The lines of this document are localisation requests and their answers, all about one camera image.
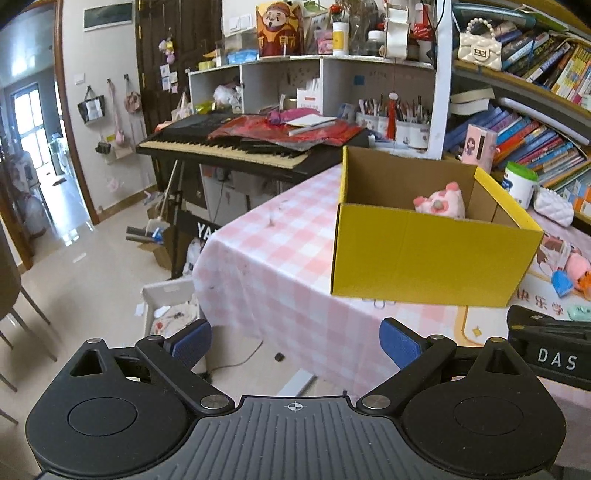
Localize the blue small toy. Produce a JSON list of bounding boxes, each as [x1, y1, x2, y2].
[[551, 270, 574, 298]]

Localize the red papers pile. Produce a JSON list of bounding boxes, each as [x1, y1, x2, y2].
[[207, 112, 370, 152]]

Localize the pink cylindrical humidifier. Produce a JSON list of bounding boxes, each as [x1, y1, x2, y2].
[[461, 124, 497, 173]]

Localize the black electronic keyboard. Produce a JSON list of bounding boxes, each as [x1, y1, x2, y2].
[[137, 112, 346, 184]]

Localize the white cubby shelf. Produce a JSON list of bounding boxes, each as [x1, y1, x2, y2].
[[188, 55, 447, 140]]

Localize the white quilted purse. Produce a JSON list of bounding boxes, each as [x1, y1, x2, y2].
[[533, 187, 574, 227]]

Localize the pink plush pig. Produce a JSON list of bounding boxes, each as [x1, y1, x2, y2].
[[414, 182, 466, 220]]

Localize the yellow cardboard box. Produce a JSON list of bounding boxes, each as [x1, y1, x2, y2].
[[331, 146, 543, 307]]

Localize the fortune god paper bag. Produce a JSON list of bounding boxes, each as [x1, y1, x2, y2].
[[256, 1, 304, 58]]

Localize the white pen holder cups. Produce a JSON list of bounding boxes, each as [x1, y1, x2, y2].
[[356, 112, 431, 150]]

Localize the white yellow bottle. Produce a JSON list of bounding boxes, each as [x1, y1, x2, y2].
[[332, 21, 349, 56]]

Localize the white bookshelf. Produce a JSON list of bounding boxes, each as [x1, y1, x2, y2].
[[443, 1, 590, 227]]

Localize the small pink plush toy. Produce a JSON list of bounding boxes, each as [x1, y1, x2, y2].
[[565, 253, 591, 298]]

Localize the cream quilted handbag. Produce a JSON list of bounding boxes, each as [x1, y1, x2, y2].
[[457, 17, 502, 71]]

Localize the white storage bin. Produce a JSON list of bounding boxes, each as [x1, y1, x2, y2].
[[140, 276, 209, 375]]

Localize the pink checkered tablecloth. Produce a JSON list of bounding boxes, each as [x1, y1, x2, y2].
[[191, 163, 591, 467]]

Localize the dark wooden door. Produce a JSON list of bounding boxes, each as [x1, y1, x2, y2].
[[135, 0, 222, 133]]

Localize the green toy camera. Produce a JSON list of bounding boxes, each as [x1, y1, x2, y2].
[[567, 305, 591, 322]]

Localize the white jar green lid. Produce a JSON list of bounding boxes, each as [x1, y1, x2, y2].
[[501, 162, 538, 210]]

